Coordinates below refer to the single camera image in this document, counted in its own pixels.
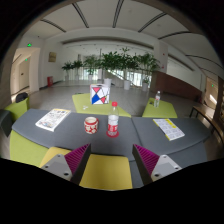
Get wooden bench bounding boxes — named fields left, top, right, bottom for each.
left=189, top=104, right=224, bottom=141

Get dark grey armchair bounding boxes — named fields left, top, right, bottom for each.
left=0, top=109, right=14, bottom=138

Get row of potted green plants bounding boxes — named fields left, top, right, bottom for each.
left=61, top=47, right=161, bottom=92

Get small lime green table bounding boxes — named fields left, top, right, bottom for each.
left=142, top=97, right=179, bottom=119

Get clear red-capped water bottle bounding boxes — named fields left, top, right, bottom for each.
left=107, top=101, right=120, bottom=138

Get small clear water bottle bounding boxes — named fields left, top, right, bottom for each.
left=153, top=90, right=162, bottom=109

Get yellow and white booklet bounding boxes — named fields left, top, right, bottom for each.
left=152, top=118, right=186, bottom=142

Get colourful printed magazine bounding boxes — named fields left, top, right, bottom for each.
left=35, top=108, right=72, bottom=133

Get lime green chair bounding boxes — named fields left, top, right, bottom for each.
left=9, top=129, right=49, bottom=168

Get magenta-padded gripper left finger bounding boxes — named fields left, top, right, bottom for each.
left=40, top=143, right=92, bottom=185

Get large lime green table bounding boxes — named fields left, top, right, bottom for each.
left=72, top=93, right=132, bottom=118

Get flat round red coaster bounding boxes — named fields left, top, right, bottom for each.
left=106, top=129, right=120, bottom=139

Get lime green armchair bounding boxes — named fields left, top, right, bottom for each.
left=3, top=97, right=30, bottom=123

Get brown wall picture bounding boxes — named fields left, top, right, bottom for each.
left=48, top=51, right=58, bottom=63

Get white box with coloured triangles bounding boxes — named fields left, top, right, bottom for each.
left=89, top=83, right=111, bottom=106

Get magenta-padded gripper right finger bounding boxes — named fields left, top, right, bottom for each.
left=131, top=143, right=183, bottom=186

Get yellow chair seat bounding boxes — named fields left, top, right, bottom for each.
left=39, top=146, right=134, bottom=191

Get black bag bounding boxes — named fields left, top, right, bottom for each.
left=15, top=92, right=29, bottom=103

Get red and white mug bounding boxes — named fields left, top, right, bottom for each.
left=83, top=116, right=100, bottom=135

